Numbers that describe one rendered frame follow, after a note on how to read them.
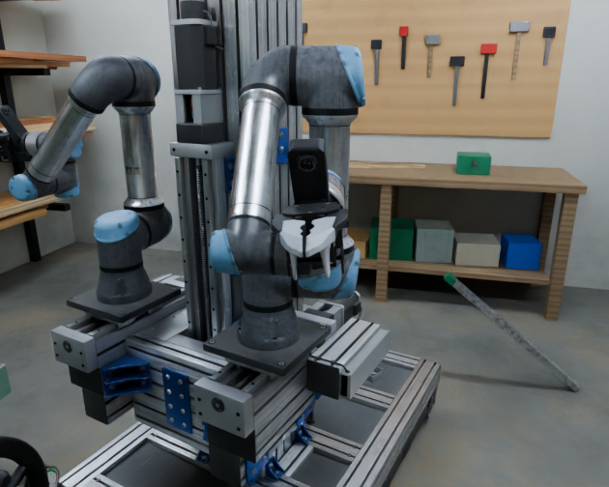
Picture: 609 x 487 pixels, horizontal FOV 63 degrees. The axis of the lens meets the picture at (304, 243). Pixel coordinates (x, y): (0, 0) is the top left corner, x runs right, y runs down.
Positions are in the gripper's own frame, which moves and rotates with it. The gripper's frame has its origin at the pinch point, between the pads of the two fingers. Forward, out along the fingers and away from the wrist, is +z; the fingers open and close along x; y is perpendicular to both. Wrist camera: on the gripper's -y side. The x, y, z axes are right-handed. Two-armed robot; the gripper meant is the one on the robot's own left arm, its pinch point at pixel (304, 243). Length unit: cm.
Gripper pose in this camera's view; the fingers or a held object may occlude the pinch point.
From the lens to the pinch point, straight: 51.3
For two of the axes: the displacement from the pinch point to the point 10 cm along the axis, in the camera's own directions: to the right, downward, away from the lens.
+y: 1.0, 9.4, 3.1
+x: -9.9, 0.7, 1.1
